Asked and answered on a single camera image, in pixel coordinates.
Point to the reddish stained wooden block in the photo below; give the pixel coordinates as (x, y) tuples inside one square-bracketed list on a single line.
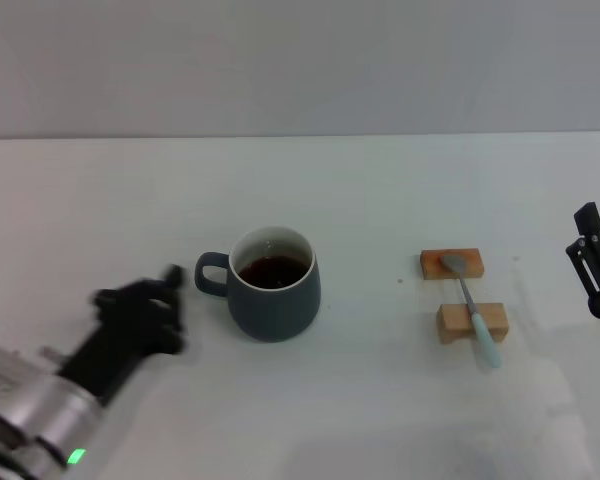
[(432, 265)]

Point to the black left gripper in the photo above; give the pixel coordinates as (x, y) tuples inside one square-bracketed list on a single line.
[(125, 345)]

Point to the pale notched wooden block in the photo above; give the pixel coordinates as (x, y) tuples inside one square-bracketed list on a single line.
[(455, 322)]

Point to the dark grey ceramic cup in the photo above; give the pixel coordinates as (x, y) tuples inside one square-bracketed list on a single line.
[(275, 310)]

